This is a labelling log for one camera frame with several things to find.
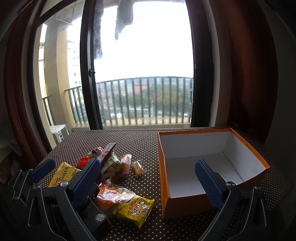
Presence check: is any dark red right curtain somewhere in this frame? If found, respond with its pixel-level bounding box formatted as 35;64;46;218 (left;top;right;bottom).
184;0;280;144

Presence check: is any hanging grey laundry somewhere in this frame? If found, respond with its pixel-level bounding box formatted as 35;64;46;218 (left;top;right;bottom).
114;0;134;40

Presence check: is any red spicy snack packet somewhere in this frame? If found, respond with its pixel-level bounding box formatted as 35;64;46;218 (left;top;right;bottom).
119;154;132;178

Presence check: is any orange meat snack bag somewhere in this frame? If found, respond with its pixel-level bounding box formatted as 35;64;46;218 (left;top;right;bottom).
96;182;135;211

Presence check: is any yellow crispy noodle snack bag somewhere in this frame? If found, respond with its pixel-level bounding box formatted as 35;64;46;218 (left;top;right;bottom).
114;194;154;228

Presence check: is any dark red left curtain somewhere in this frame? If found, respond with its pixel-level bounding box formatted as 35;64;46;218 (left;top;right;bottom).
4;1;46;167

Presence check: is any orange cardboard box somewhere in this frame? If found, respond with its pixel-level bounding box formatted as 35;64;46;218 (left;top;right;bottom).
158;128;270;219

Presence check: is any balcony metal railing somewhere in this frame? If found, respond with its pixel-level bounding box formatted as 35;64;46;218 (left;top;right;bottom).
42;76;194;127

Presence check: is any small yellow wrapped pastry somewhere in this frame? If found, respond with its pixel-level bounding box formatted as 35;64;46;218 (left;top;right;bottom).
132;161;144;176

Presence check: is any dark red curtain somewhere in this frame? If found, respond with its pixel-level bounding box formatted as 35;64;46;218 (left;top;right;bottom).
184;0;280;144
4;1;46;167

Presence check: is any brown polka dot tablecloth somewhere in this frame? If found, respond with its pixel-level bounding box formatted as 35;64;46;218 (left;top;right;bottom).
34;126;296;241

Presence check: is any white air conditioner unit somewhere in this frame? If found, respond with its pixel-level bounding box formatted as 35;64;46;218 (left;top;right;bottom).
50;125;69;144

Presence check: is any green snack packet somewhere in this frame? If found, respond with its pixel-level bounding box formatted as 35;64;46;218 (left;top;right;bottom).
101;152;123;181

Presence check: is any yellow honey butter chips bag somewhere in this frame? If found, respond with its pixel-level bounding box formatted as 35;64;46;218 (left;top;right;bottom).
48;162;80;188

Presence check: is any black window frame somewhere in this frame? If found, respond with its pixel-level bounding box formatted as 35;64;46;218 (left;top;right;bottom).
80;1;103;130

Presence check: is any red silver snack packet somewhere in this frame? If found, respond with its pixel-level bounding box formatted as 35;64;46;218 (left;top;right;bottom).
97;143;116;166

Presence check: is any red cartoon face snack bag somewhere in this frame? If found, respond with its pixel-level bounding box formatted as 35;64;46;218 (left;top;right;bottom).
76;147;103;170

